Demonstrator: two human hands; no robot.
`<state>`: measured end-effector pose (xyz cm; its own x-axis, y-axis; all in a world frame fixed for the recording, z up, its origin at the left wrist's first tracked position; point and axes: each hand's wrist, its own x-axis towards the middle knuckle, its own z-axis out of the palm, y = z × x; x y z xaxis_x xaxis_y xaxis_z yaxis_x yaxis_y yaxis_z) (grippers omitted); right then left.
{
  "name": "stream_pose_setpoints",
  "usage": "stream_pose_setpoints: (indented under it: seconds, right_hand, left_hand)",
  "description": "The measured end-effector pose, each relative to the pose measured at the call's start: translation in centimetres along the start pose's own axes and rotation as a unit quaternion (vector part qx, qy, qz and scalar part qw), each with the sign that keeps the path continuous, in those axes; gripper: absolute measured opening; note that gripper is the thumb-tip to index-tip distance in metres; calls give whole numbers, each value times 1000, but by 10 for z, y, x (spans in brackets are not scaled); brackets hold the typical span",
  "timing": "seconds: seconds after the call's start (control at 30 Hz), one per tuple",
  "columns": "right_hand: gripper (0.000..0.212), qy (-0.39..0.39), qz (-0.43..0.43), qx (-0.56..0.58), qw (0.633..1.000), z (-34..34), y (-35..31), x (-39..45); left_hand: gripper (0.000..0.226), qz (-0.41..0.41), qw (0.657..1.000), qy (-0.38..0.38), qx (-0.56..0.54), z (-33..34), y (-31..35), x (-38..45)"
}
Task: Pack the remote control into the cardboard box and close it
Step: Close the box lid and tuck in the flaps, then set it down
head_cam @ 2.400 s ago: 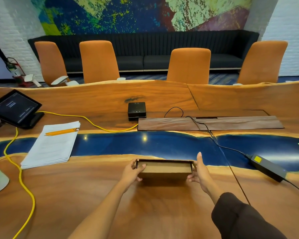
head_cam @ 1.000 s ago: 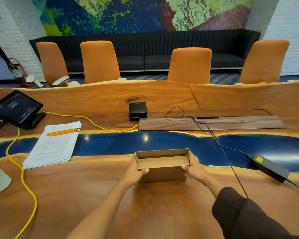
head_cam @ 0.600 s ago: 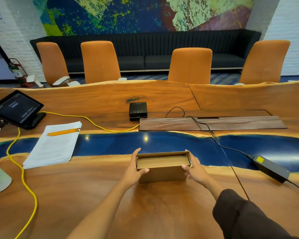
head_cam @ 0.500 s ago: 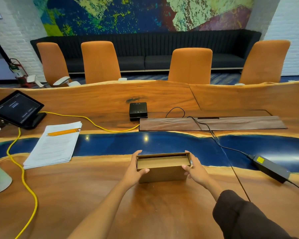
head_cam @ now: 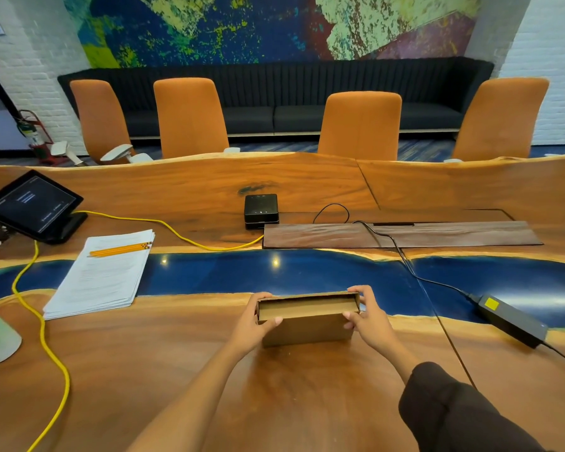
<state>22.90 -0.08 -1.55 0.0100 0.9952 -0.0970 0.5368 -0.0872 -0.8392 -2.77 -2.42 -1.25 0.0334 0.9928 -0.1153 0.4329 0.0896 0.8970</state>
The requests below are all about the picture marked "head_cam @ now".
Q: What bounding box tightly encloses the small black speaker box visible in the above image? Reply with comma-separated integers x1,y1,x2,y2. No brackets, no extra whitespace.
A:
243,193,280,231

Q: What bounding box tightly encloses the fire extinguisher on red stand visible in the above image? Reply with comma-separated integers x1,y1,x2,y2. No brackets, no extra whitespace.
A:
17,109,70,166

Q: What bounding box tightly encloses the colourful abstract wall mural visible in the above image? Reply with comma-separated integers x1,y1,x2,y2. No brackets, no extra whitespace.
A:
63,0,484,69

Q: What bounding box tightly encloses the person's left hand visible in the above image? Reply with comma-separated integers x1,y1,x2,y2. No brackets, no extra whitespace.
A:
228,292,283,356

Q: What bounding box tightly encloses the yellow cable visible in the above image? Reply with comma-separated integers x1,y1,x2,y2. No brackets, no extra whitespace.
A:
11,210,265,452

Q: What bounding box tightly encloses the person's left forearm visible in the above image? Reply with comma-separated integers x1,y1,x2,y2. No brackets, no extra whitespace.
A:
126,342,246,452

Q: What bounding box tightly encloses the person's right hand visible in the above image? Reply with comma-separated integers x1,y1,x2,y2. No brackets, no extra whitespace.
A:
342,285,399,356

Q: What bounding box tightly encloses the stack of white papers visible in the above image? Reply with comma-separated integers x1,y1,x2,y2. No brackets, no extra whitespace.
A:
43,229,156,321

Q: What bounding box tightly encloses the yellow pencil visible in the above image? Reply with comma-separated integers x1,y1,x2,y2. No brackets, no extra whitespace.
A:
90,246,153,258
89,244,152,257
89,241,150,256

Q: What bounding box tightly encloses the black power adapter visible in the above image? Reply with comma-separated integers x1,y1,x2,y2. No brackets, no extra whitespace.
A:
468,293,565,372

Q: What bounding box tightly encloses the dark wooden cover panel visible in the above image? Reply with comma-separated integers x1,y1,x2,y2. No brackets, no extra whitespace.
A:
262,220,544,250

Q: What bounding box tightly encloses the orange office chair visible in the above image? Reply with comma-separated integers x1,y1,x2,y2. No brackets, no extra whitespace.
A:
317,91,403,162
153,77,241,160
69,79,154,165
444,77,551,164

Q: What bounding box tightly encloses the brown cardboard box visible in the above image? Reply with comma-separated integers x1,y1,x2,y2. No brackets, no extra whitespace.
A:
256,291,361,348

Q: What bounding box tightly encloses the person's right forearm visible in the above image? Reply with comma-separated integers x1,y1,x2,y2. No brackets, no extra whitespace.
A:
380,335,549,452

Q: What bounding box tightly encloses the long black sofa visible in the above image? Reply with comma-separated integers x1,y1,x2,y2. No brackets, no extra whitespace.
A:
57,56,495,140

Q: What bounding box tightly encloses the black tablet on stand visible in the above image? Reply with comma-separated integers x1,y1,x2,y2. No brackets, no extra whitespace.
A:
0,169,89,245

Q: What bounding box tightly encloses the black power cable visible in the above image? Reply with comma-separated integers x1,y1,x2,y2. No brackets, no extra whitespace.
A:
313,203,482,303

